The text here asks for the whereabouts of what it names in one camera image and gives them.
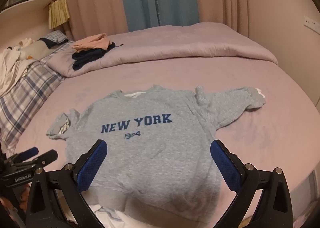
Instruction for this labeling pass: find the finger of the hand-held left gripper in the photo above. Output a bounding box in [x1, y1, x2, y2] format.
[11, 147, 39, 161]
[17, 150, 58, 168]

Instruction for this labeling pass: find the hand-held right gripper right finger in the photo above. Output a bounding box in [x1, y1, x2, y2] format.
[210, 139, 293, 228]

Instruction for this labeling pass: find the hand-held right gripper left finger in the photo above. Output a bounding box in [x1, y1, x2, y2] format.
[25, 139, 108, 228]

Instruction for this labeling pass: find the grey printed sweatshirt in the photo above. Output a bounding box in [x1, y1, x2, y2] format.
[46, 84, 266, 223]

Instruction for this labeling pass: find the plaid bedding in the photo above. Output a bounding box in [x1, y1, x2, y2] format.
[0, 40, 75, 153]

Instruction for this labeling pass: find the white cloth pile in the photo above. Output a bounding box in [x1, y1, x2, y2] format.
[0, 38, 38, 96]

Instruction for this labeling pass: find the grey plush toy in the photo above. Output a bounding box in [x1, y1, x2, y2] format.
[19, 40, 52, 61]

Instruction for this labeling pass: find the navy garment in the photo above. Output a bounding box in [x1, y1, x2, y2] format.
[72, 42, 118, 70]

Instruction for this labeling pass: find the striped pillow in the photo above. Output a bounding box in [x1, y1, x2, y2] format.
[37, 30, 69, 50]

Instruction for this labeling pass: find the peach garment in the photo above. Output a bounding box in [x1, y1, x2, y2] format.
[71, 33, 112, 52]

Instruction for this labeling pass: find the pink folded blanket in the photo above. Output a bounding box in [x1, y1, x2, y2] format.
[47, 22, 279, 78]

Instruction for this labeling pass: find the yellow pleated cloth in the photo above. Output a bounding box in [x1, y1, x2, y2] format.
[48, 0, 70, 29]

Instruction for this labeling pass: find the white wall socket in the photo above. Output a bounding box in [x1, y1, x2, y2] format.
[304, 15, 320, 31]

